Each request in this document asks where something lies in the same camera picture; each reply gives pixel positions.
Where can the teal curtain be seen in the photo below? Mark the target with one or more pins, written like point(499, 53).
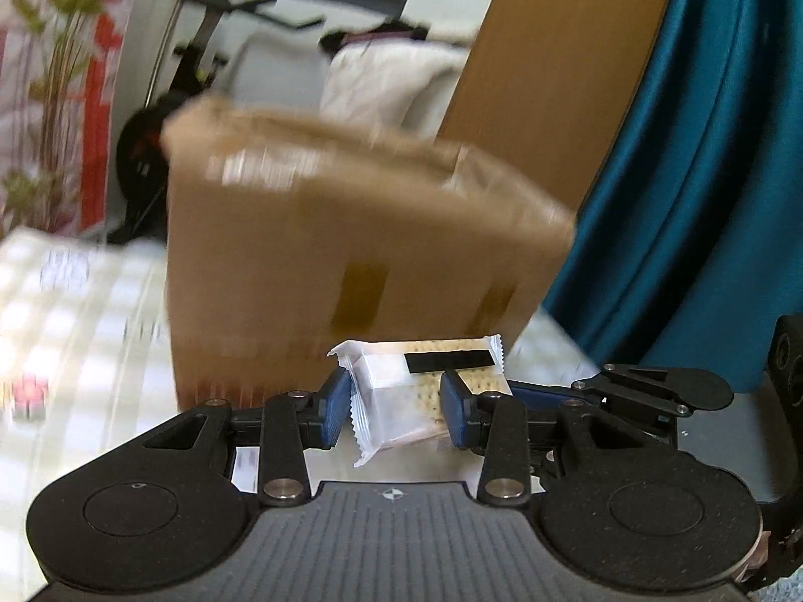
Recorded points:
point(688, 246)

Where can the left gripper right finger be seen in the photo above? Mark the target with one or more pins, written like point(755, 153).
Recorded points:
point(495, 424)

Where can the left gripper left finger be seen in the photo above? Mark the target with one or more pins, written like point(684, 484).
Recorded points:
point(292, 423)

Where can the brown cardboard box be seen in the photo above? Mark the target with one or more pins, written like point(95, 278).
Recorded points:
point(288, 235)

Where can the black exercise bike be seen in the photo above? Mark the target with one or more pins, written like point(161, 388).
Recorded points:
point(141, 168)

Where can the red snack packet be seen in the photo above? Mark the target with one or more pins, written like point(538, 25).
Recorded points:
point(27, 397)

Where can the wooden headboard panel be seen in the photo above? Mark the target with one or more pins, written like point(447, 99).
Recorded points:
point(548, 84)

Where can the pink printed backdrop poster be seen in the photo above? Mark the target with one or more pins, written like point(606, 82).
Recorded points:
point(60, 62)

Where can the checked cartoon tablecloth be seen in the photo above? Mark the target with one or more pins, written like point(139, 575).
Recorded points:
point(90, 319)

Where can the white quilted bedding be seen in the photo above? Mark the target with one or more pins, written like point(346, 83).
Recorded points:
point(398, 84)

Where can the white cracker packet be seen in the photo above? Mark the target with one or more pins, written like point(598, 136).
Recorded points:
point(395, 397)

